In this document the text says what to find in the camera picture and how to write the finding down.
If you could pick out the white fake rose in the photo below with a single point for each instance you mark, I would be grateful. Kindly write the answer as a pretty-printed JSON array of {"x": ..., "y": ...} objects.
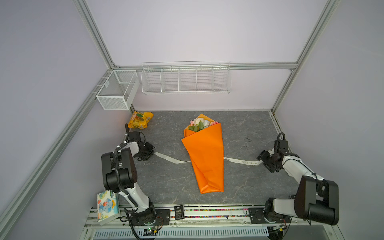
[{"x": 200, "y": 127}]

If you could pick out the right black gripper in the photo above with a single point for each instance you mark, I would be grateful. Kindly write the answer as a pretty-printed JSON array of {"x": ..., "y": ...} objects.
[{"x": 262, "y": 156}]

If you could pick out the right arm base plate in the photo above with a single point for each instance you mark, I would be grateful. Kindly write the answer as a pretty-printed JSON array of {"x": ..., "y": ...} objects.
[{"x": 257, "y": 216}]

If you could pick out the cream printed ribbon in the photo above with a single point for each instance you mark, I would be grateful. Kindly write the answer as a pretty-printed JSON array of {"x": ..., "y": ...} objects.
[{"x": 236, "y": 161}]

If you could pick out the white wire shelf basket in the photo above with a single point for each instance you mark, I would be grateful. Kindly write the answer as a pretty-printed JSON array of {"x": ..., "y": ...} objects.
[{"x": 186, "y": 77}]

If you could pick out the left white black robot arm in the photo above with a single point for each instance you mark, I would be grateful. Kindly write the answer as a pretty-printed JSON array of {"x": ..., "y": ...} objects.
[{"x": 120, "y": 176}]

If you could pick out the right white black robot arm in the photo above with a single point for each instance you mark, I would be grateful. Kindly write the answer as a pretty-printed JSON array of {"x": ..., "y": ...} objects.
[{"x": 317, "y": 199}]

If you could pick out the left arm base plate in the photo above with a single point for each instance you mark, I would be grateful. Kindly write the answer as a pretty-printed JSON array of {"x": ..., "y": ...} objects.
[{"x": 151, "y": 218}]

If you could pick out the orange wrapping paper sheet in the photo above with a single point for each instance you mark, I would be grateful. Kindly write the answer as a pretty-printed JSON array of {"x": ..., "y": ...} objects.
[{"x": 206, "y": 151}]

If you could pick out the black box on rail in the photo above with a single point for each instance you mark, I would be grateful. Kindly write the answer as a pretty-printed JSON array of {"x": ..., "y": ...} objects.
[{"x": 179, "y": 212}]

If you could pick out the colourful tissue pack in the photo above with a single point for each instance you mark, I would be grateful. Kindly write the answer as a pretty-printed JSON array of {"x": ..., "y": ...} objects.
[{"x": 108, "y": 207}]

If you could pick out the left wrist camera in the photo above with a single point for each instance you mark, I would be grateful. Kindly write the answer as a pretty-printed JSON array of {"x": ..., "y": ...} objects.
[{"x": 136, "y": 137}]

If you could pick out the yellow snack bag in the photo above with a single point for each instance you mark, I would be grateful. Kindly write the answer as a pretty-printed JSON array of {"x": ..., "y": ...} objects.
[{"x": 140, "y": 120}]

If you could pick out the white mesh box basket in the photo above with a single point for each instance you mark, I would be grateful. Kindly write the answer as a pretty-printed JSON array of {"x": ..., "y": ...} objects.
[{"x": 119, "y": 90}]

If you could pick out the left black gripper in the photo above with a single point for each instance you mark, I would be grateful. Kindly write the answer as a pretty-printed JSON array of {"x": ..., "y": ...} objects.
[{"x": 151, "y": 151}]

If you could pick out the cream fake rose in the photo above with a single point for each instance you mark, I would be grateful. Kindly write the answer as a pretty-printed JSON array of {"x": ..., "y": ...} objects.
[{"x": 197, "y": 121}]

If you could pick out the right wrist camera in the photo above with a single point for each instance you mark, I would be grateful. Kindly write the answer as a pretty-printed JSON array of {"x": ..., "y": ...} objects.
[{"x": 281, "y": 146}]

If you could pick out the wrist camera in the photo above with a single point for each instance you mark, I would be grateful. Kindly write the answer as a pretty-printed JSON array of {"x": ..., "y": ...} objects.
[
  {"x": 136, "y": 137},
  {"x": 281, "y": 146}
]

